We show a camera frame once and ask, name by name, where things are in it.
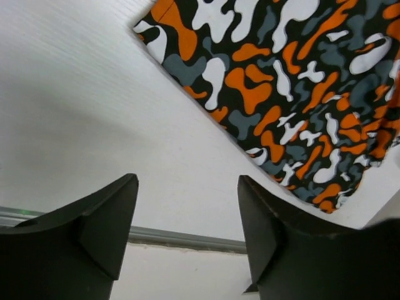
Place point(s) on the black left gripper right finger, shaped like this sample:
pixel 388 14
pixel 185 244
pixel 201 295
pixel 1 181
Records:
pixel 295 255

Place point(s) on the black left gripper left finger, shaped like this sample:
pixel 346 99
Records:
pixel 74 252

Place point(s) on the orange camouflage shorts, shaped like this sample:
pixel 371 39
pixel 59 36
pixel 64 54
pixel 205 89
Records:
pixel 308 89

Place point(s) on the aluminium front table rail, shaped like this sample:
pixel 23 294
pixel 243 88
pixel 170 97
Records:
pixel 142 235

